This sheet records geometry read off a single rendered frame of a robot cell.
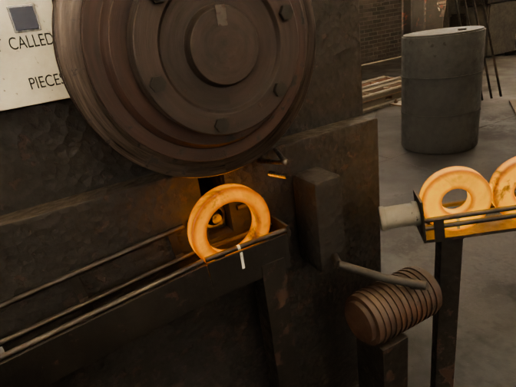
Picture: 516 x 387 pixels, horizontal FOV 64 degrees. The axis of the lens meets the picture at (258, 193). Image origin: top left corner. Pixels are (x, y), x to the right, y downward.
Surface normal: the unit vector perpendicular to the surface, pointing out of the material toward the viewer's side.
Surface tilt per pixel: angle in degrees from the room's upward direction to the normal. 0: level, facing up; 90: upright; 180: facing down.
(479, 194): 90
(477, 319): 0
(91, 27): 90
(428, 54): 90
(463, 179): 90
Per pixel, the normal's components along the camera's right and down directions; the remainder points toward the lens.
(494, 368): -0.13, -0.92
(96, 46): 0.47, 0.29
